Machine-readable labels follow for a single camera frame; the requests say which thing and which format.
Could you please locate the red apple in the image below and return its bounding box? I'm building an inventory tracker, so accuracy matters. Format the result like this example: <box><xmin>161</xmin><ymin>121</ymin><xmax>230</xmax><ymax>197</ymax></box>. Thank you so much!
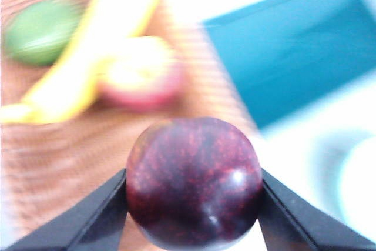
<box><xmin>99</xmin><ymin>35</ymin><xmax>186</xmax><ymax>108</ymax></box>

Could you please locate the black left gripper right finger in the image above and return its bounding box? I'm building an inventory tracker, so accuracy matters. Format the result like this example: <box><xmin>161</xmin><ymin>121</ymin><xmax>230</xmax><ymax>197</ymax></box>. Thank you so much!
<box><xmin>260</xmin><ymin>168</ymin><xmax>376</xmax><ymax>251</ymax></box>

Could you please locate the dark purple plum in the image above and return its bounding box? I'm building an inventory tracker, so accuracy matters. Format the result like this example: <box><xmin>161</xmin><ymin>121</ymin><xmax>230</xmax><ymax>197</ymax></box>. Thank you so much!
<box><xmin>125</xmin><ymin>116</ymin><xmax>264</xmax><ymax>250</ymax></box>

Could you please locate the green fruit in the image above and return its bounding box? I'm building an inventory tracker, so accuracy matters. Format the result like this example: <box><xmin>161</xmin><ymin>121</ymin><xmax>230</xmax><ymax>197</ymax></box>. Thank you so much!
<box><xmin>4</xmin><ymin>0</ymin><xmax>83</xmax><ymax>66</ymax></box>

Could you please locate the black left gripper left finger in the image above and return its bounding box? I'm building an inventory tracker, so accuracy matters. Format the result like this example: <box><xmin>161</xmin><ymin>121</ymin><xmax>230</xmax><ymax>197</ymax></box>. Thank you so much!
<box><xmin>5</xmin><ymin>168</ymin><xmax>129</xmax><ymax>251</ymax></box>

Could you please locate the yellow banana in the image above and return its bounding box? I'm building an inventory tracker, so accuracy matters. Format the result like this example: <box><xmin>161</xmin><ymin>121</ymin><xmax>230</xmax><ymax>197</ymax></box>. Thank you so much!
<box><xmin>0</xmin><ymin>0</ymin><xmax>165</xmax><ymax>124</ymax></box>

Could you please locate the brown wicker basket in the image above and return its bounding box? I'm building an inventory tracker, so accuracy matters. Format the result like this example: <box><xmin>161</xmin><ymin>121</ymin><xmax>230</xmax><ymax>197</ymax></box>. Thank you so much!
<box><xmin>0</xmin><ymin>0</ymin><xmax>259</xmax><ymax>251</ymax></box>

